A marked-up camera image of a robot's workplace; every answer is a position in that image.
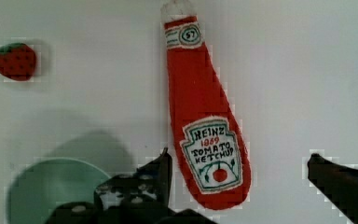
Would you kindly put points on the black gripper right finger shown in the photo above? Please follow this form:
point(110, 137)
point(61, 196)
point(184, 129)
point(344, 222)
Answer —
point(337, 182)

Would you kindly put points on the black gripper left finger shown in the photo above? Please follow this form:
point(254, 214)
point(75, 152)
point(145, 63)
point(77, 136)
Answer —
point(139, 198)

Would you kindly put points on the red plush ketchup bottle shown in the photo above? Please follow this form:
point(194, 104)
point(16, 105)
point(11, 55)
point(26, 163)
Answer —
point(209, 148)

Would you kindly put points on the green mug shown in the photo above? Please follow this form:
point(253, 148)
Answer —
point(40, 188)

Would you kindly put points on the small red plush strawberry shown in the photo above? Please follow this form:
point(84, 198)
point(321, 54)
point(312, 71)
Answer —
point(17, 61)

